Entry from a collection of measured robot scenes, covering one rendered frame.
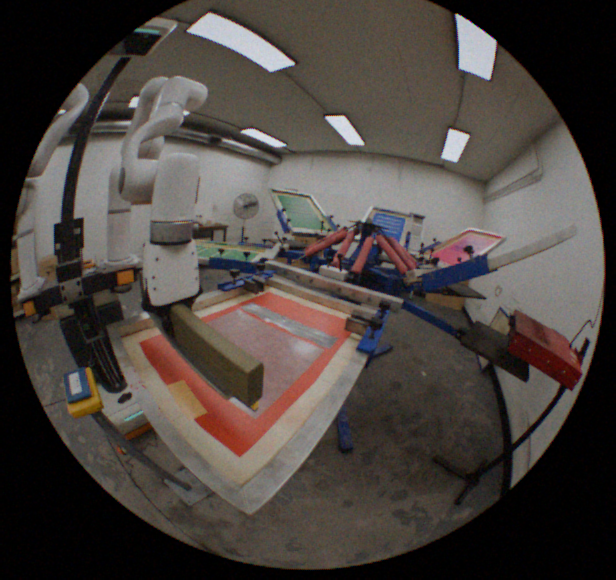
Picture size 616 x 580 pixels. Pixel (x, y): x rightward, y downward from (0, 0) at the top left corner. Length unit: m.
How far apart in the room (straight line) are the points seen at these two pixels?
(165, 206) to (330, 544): 1.48
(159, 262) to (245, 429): 0.31
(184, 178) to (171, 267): 0.13
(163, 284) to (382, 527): 1.49
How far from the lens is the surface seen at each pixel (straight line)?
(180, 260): 0.34
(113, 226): 0.69
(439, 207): 4.80
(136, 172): 0.36
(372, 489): 1.44
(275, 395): 0.45
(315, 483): 1.36
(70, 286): 0.72
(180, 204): 0.31
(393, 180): 4.88
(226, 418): 0.42
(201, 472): 0.34
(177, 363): 0.53
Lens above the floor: 1.31
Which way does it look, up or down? 16 degrees down
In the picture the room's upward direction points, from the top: 9 degrees clockwise
